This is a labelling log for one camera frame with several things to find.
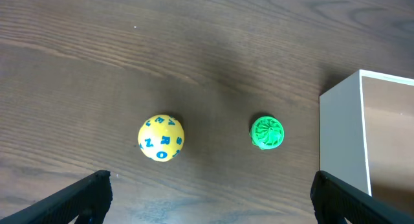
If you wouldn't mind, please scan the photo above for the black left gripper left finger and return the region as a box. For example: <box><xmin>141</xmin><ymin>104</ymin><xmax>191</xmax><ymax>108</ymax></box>
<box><xmin>1</xmin><ymin>170</ymin><xmax>113</xmax><ymax>224</ymax></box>

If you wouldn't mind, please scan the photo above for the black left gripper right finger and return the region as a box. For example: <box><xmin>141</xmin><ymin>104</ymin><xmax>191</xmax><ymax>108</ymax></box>
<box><xmin>310</xmin><ymin>170</ymin><xmax>413</xmax><ymax>224</ymax></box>

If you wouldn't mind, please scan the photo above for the white cardboard box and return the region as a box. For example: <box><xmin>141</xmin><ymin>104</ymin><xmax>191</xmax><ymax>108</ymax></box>
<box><xmin>320</xmin><ymin>70</ymin><xmax>413</xmax><ymax>214</ymax></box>

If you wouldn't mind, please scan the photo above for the yellow ball with blue letters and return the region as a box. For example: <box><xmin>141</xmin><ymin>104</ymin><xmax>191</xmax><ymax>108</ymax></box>
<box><xmin>137</xmin><ymin>115</ymin><xmax>185</xmax><ymax>162</ymax></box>

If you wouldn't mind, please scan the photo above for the green ridged ball toy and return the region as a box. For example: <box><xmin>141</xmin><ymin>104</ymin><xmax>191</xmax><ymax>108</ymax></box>
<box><xmin>249</xmin><ymin>116</ymin><xmax>285</xmax><ymax>150</ymax></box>

